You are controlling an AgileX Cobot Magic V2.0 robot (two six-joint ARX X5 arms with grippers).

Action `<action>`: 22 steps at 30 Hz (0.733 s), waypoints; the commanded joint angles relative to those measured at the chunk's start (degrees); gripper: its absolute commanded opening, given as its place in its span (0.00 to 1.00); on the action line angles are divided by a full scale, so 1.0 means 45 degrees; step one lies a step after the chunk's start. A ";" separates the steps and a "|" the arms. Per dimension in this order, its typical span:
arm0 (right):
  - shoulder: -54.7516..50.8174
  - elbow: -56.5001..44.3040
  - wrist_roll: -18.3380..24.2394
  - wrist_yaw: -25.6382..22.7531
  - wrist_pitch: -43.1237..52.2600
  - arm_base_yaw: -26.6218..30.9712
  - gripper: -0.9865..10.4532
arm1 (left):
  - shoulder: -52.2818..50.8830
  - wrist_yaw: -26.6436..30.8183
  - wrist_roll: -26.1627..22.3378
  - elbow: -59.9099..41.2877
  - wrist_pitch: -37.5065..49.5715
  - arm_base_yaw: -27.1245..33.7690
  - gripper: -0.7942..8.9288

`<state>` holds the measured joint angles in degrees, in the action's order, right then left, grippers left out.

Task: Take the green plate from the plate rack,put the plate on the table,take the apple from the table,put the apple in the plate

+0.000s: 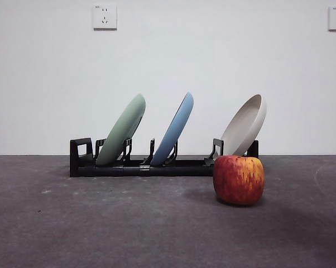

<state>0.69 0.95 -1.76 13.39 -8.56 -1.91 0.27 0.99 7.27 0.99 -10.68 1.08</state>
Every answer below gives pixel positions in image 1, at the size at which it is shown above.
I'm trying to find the pale green plate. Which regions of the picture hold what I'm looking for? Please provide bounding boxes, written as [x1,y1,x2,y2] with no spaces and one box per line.
[96,93,146,166]

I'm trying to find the red yellow apple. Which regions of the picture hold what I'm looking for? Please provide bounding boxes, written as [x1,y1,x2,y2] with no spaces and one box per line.
[212,155,266,207]

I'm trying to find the pale blue plate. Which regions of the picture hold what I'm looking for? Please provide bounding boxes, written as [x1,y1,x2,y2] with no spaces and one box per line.
[150,91,195,166]

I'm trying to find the black plate rack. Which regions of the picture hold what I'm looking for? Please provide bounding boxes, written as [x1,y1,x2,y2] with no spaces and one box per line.
[69,137,260,178]

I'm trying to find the beige plate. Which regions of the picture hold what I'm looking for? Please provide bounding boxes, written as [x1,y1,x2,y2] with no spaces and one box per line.
[220,94,268,157]

